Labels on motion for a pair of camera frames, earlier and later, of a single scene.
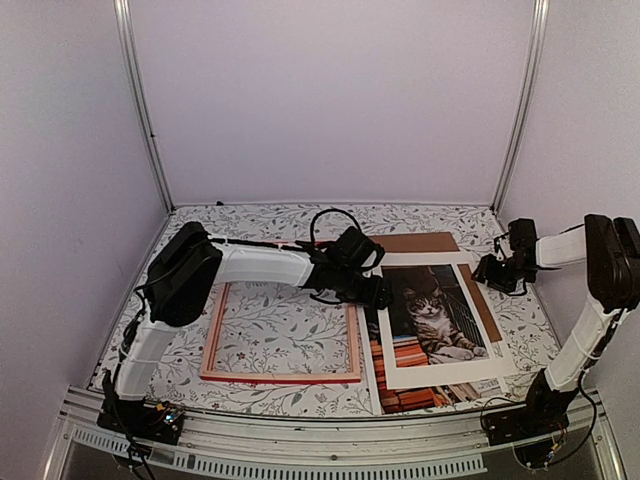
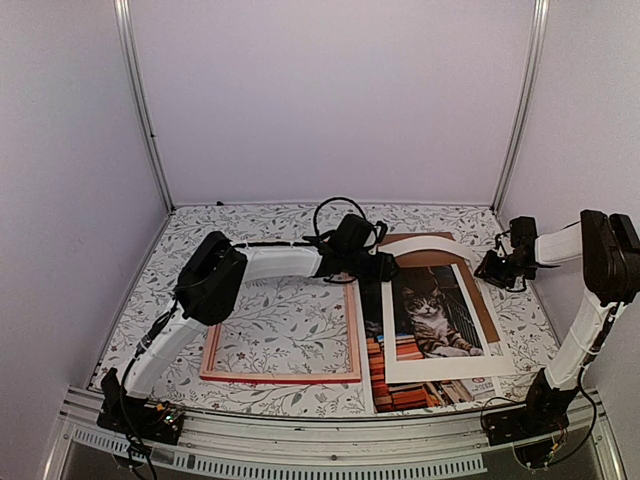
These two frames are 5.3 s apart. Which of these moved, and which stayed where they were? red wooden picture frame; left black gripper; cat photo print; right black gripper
Moved: left black gripper
Stayed: right black gripper; cat photo print; red wooden picture frame
